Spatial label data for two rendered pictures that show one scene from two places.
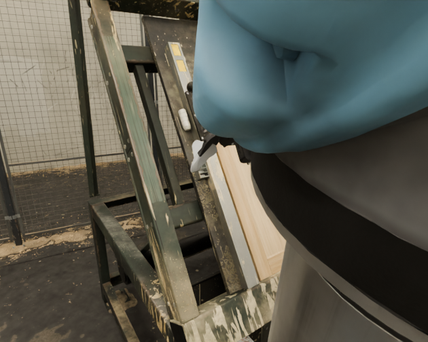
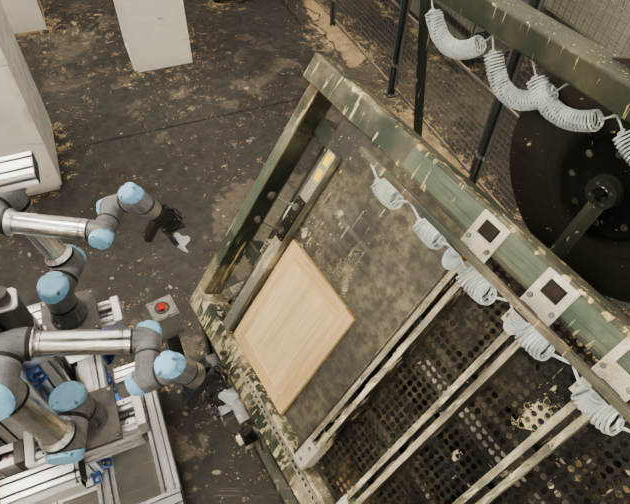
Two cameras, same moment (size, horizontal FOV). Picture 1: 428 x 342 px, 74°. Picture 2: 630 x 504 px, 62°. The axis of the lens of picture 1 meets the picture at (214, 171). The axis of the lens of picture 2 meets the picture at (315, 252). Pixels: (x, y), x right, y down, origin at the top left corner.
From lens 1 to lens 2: 229 cm
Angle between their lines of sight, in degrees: 76
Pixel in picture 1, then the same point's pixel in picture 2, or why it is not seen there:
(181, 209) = (254, 253)
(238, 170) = (281, 280)
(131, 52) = (324, 133)
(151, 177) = (240, 218)
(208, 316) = (203, 298)
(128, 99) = (268, 167)
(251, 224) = (255, 311)
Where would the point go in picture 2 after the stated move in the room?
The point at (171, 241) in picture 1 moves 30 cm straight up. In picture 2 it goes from (220, 254) to (213, 207)
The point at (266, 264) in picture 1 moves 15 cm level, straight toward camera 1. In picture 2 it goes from (241, 335) to (209, 327)
